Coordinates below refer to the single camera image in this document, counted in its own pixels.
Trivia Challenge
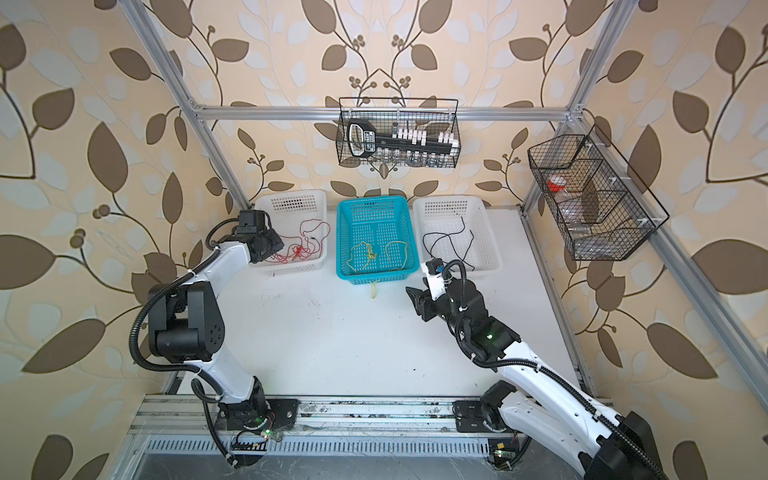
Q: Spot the yellow cable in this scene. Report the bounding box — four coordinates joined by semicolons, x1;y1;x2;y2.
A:
344;239;412;300

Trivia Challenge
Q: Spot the red cable with clip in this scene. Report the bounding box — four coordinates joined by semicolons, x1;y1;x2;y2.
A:
266;218;332;265

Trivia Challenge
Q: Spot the black cable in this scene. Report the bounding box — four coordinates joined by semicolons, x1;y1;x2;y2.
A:
421;215;476;271

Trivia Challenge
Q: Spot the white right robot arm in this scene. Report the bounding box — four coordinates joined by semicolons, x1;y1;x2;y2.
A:
406;258;667;479

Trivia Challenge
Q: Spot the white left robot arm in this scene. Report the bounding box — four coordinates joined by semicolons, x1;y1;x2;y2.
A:
128;210;284;418

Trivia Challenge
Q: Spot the white plastic basket left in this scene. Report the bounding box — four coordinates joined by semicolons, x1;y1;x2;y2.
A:
255;190;331;275

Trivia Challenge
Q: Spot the white plastic basket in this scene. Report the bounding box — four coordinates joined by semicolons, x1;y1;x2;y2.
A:
255;190;331;275
412;195;502;278

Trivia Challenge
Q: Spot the teal plastic basket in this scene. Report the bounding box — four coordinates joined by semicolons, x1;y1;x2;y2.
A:
336;196;419;285

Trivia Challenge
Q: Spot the white plastic basket right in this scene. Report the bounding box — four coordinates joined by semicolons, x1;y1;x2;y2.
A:
412;195;502;278

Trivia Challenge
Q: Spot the black tool in basket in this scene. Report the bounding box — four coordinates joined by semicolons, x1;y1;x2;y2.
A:
344;119;460;160

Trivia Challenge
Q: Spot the red object in basket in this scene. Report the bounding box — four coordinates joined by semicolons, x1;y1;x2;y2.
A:
546;175;567;194

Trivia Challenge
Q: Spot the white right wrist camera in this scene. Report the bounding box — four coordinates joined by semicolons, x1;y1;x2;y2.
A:
421;258;452;301

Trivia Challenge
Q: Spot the black wire basket right wall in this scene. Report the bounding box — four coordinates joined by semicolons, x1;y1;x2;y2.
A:
527;125;670;261

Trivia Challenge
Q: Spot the black wire basket wall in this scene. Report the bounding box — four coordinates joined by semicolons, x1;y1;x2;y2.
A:
527;125;670;261
335;95;462;169

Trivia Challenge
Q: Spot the black wire basket back wall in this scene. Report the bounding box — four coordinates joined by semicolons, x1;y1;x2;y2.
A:
335;95;462;169

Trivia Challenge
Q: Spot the metal base rail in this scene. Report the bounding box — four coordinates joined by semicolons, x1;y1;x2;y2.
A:
128;394;625;460

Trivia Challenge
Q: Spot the aluminium frame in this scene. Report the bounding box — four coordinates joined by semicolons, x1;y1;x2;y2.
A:
116;0;768;480

